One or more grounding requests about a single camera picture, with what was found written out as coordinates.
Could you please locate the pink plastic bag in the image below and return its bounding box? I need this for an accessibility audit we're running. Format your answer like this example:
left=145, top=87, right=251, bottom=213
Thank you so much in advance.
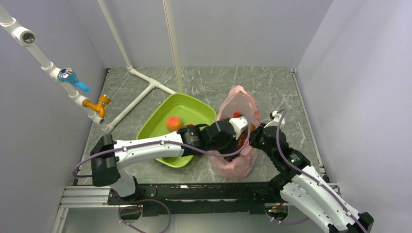
left=208, top=85, right=262, bottom=179

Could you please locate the orange fake fruit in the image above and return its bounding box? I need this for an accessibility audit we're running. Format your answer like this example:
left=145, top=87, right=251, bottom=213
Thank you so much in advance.
left=166, top=116, right=184, bottom=132

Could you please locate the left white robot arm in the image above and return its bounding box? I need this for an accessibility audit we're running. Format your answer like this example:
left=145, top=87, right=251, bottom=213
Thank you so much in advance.
left=90, top=116, right=251, bottom=204

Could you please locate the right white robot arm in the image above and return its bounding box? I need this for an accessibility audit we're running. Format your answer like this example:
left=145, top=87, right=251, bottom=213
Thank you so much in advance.
left=249, top=123, right=374, bottom=233

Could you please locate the green plastic tray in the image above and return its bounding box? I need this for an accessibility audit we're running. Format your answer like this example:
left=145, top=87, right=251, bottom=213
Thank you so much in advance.
left=134, top=93, right=216, bottom=168

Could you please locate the orange faucet tap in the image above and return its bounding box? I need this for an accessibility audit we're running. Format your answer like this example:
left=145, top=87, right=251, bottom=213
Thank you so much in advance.
left=82, top=95, right=111, bottom=118

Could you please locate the beige vertical pole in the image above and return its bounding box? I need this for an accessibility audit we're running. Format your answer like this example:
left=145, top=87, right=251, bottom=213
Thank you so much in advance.
left=163, top=0, right=184, bottom=93

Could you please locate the blue valve tap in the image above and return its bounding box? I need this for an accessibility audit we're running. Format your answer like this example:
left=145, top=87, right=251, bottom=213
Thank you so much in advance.
left=58, top=67, right=90, bottom=93

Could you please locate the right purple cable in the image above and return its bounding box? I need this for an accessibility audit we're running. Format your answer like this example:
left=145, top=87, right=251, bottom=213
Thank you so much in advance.
left=266, top=109, right=368, bottom=233

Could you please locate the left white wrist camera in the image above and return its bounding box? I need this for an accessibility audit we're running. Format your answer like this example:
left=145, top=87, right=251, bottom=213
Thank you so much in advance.
left=229, top=111, right=249, bottom=138

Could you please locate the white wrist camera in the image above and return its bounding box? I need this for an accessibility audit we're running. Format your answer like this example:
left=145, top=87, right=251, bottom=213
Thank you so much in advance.
left=268, top=111, right=285, bottom=126
left=229, top=111, right=249, bottom=138

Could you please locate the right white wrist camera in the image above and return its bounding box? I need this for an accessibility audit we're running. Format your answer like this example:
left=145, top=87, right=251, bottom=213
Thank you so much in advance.
left=268, top=111, right=285, bottom=126

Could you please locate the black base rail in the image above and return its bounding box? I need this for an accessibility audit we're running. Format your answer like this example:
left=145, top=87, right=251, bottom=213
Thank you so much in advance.
left=107, top=182, right=282, bottom=216

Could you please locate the white PVC pipe frame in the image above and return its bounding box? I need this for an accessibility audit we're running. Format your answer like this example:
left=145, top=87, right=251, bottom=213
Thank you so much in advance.
left=0, top=0, right=175, bottom=133

